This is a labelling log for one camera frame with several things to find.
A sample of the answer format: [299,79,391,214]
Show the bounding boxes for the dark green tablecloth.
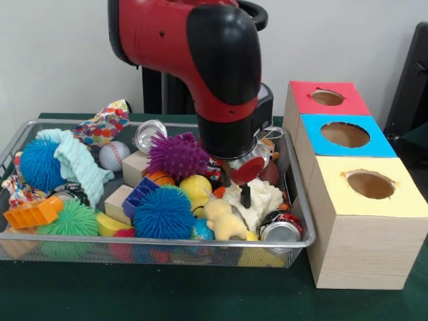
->
[0,112,428,321]
[401,122,428,143]

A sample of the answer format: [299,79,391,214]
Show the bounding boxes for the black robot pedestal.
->
[135,0,268,116]

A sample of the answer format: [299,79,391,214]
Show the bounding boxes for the white baseball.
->
[98,140,131,172]

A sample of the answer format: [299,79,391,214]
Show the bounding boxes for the silver wire mesh bin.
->
[0,119,317,268]

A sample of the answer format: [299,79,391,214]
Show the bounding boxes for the purple spiky ball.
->
[146,132,211,178]

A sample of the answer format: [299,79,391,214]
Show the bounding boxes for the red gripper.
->
[213,156,266,209]

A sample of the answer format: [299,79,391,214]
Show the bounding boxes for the wooden box with three holes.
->
[282,81,428,290]

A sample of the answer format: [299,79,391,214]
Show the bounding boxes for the colourful dotted cloth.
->
[72,99,131,148]

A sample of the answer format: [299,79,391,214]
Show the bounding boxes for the orange toy brick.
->
[3,196,64,230]

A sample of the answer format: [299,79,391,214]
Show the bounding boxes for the cream fluffy cloth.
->
[222,179,285,235]

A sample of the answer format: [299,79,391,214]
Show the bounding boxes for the yellow plush animal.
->
[203,199,250,241]

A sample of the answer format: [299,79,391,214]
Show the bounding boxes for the plain wooden block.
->
[104,185,134,225]

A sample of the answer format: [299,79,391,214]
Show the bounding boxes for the light teal cloth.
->
[35,128,114,210]

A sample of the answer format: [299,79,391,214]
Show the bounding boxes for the blue stringy rubber ball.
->
[132,185,197,240]
[19,137,68,191]

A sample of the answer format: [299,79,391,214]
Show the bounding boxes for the blue toy brick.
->
[122,177,160,218]

